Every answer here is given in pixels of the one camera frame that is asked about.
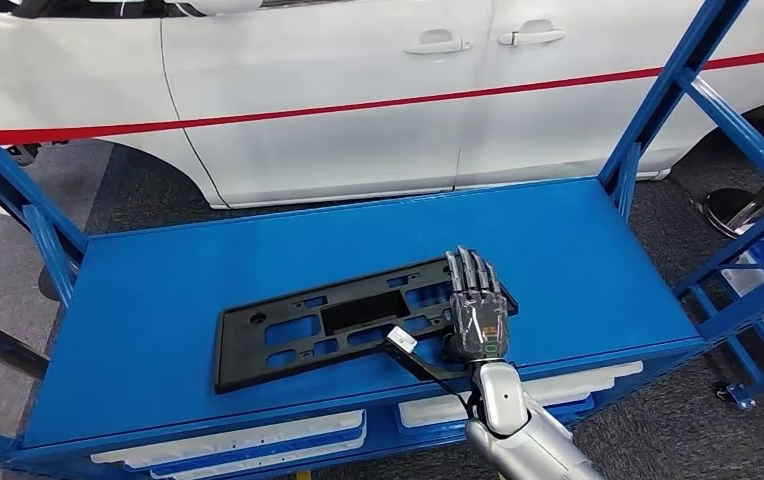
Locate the white car with red stripe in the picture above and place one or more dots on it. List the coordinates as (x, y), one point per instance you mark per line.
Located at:
(322, 66)

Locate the chrome round stand base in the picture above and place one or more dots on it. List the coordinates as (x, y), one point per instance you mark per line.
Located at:
(730, 208)

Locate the black plastic plate frame part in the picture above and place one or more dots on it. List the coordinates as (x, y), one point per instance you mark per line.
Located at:
(243, 358)

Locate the blue metal shelf rack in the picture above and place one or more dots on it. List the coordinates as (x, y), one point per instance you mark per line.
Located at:
(289, 265)
(740, 396)

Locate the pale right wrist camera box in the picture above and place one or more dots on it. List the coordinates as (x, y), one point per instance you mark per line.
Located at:
(401, 339)

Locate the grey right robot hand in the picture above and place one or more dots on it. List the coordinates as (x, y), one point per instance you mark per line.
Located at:
(481, 318)

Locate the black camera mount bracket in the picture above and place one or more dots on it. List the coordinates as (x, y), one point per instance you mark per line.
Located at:
(422, 366)

